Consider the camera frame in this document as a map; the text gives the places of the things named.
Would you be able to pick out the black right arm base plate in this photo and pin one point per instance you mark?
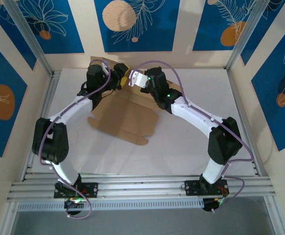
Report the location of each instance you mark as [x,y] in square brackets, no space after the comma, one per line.
[192,187]

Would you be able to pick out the aluminium corner post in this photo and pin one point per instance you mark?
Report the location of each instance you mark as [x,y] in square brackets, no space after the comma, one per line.
[27,31]
[249,31]

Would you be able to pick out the aluminium frame leg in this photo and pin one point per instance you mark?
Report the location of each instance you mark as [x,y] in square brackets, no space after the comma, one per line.
[274,218]
[6,220]

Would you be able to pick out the brown cardboard paper box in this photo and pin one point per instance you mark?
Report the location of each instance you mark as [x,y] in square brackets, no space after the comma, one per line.
[127,117]

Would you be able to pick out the aluminium frame cross rails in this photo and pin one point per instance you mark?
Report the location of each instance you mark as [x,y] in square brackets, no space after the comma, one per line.
[142,188]

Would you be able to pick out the aluminium side rail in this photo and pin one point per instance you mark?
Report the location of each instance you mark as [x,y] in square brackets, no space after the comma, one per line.
[236,93]
[52,83]

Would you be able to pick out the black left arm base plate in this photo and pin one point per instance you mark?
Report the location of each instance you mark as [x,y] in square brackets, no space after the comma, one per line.
[91,189]

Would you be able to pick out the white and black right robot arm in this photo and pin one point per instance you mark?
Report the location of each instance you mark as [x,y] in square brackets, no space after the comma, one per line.
[194,115]

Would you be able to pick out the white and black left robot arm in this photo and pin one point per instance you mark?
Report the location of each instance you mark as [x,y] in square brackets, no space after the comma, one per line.
[69,110]

